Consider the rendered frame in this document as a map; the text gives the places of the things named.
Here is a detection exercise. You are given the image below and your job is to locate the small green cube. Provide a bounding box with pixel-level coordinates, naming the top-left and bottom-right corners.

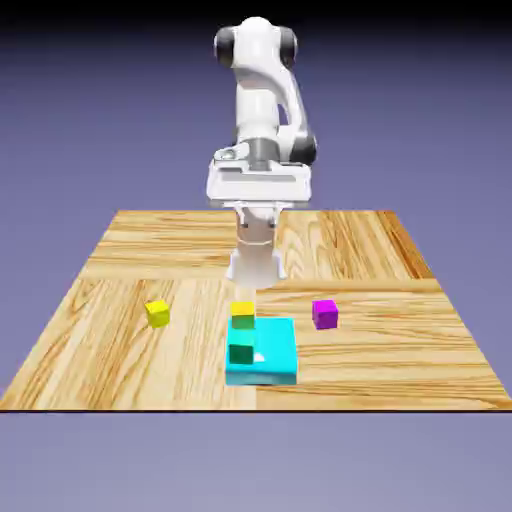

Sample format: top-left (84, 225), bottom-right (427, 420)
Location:
top-left (228, 330), bottom-right (256, 366)

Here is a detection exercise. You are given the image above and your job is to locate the large cyan box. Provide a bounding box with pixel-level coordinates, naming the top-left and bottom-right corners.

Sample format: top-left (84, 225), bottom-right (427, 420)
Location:
top-left (224, 317), bottom-right (298, 387)

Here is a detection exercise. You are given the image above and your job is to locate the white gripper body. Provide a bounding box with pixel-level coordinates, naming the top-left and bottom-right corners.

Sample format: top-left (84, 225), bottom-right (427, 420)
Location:
top-left (205, 158), bottom-right (314, 211)

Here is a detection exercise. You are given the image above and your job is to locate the small yellow cube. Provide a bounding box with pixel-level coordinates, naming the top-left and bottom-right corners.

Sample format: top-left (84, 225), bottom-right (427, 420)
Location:
top-left (230, 301), bottom-right (256, 330)
top-left (144, 299), bottom-right (172, 330)

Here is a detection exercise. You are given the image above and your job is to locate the small purple cube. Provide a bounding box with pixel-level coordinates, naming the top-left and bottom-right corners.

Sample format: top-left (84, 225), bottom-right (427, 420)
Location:
top-left (311, 299), bottom-right (340, 331)

